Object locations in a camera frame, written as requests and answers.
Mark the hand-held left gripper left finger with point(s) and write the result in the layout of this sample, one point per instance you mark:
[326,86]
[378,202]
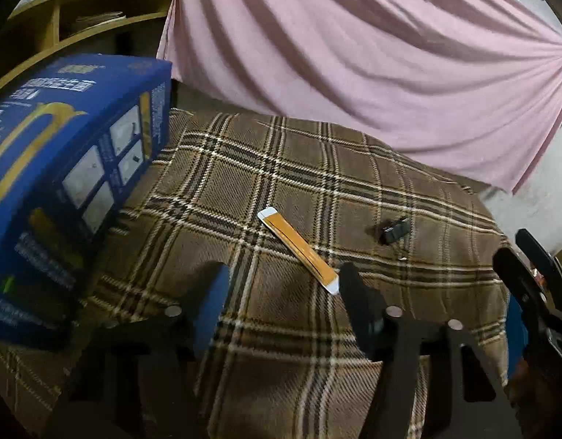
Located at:
[212,306]

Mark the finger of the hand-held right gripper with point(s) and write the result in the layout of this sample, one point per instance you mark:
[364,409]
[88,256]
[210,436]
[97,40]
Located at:
[519,279]
[544,260]

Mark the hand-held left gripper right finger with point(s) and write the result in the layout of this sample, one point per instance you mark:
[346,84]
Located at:
[361,306]

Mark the blue plastic bin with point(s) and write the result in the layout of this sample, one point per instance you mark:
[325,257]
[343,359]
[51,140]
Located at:
[515,329]

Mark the orange stick sachet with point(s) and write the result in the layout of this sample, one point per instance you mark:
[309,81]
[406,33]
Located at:
[294,247]

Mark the small black clip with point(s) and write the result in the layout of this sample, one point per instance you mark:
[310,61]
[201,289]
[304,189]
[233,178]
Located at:
[395,231]

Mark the brown plaid blanket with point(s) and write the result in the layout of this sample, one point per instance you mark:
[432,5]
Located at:
[285,169]

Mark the blue cardboard box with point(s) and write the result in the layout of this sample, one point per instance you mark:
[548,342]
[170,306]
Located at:
[56,169]

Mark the pink hanging sheet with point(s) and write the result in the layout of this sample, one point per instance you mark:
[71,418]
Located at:
[354,55]

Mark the stack of flat papers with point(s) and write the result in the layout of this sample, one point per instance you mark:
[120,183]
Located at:
[97,20]

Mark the wooden shelf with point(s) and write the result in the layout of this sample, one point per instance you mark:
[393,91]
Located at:
[55,23]

